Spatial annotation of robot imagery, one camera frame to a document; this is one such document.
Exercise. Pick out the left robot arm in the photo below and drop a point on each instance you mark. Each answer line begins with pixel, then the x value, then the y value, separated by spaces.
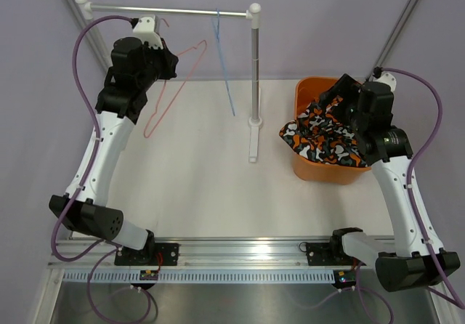
pixel 136 65

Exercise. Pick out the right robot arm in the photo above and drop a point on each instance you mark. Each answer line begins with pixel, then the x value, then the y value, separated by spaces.
pixel 418 258

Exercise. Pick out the blue wire hanger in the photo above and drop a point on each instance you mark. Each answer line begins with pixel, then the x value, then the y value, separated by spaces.
pixel 216 29

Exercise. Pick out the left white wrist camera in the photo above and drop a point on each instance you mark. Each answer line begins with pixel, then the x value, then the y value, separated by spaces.
pixel 146 29

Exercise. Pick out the white slotted cable duct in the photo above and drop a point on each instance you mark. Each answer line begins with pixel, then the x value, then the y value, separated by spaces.
pixel 203 276

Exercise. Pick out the pink wire hanger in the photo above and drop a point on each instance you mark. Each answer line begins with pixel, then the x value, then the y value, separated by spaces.
pixel 168 95

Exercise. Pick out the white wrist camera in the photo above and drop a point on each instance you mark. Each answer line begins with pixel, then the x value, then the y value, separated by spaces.
pixel 384 77
pixel 146 29

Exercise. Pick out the orange black camouflage shorts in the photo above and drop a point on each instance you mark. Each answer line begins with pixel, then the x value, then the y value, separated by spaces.
pixel 315 134

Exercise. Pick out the aluminium mounting rail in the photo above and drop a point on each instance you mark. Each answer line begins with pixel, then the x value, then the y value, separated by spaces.
pixel 249 253

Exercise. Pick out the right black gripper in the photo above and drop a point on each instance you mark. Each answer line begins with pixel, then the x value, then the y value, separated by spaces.
pixel 348 88

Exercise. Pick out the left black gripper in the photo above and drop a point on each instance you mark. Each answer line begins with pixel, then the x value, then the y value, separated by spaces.
pixel 168 59

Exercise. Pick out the metal clothes rack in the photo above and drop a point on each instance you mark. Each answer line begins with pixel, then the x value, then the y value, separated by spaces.
pixel 253 14

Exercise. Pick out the orange plastic basket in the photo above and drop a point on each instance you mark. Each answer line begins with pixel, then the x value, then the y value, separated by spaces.
pixel 319 171

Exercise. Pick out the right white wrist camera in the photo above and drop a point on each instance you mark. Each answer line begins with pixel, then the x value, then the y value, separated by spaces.
pixel 384 77

